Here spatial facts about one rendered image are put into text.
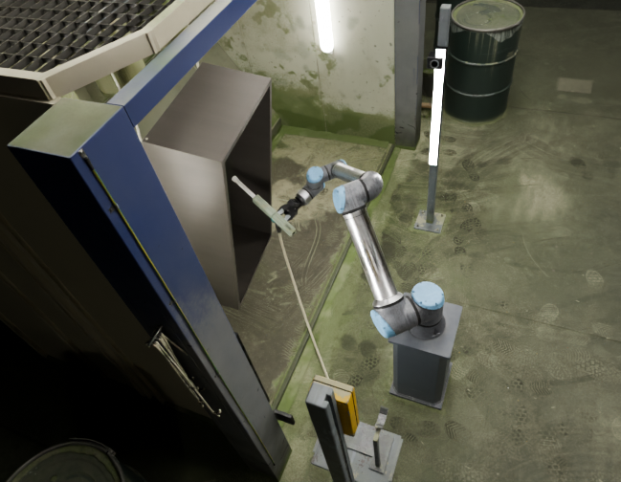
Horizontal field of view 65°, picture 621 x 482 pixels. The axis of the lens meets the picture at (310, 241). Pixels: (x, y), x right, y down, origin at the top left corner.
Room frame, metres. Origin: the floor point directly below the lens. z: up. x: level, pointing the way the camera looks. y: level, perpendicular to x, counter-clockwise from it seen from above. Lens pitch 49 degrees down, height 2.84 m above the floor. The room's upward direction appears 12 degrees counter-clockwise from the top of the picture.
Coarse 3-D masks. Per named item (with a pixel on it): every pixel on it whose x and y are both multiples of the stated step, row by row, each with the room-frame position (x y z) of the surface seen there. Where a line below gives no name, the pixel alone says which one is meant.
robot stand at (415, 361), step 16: (448, 304) 1.32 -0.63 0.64; (448, 320) 1.23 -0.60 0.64; (400, 336) 1.20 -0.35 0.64; (448, 336) 1.15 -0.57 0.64; (400, 352) 1.17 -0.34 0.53; (416, 352) 1.13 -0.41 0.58; (432, 352) 1.08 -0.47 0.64; (448, 352) 1.06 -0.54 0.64; (400, 368) 1.17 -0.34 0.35; (416, 368) 1.12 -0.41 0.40; (432, 368) 1.08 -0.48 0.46; (448, 368) 1.22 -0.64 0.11; (400, 384) 1.17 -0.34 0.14; (416, 384) 1.12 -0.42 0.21; (432, 384) 1.08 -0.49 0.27; (416, 400) 1.11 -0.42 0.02; (432, 400) 1.07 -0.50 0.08
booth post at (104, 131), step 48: (48, 144) 0.89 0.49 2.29; (96, 144) 0.89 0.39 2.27; (48, 192) 0.91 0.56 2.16; (96, 192) 0.84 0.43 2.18; (144, 192) 0.93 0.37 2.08; (96, 240) 0.88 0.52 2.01; (144, 240) 0.87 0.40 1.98; (144, 288) 0.85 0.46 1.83; (192, 288) 0.92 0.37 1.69; (192, 336) 0.85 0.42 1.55; (240, 384) 0.91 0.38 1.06; (240, 432) 0.85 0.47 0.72
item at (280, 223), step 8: (240, 184) 2.16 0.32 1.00; (248, 192) 2.10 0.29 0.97; (256, 200) 2.05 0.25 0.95; (264, 200) 2.04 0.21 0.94; (264, 208) 1.99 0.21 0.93; (272, 208) 1.99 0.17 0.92; (272, 216) 1.95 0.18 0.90; (280, 216) 1.94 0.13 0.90; (280, 224) 1.90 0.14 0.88; (288, 224) 1.89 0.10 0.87; (288, 232) 1.85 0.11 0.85
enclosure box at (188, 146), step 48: (192, 96) 2.00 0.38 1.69; (240, 96) 1.98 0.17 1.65; (144, 144) 1.71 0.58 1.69; (192, 144) 1.68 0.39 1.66; (240, 144) 2.23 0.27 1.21; (192, 192) 1.66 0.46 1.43; (240, 192) 2.28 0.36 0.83; (192, 240) 1.71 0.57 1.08; (240, 240) 2.19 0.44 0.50; (240, 288) 1.83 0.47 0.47
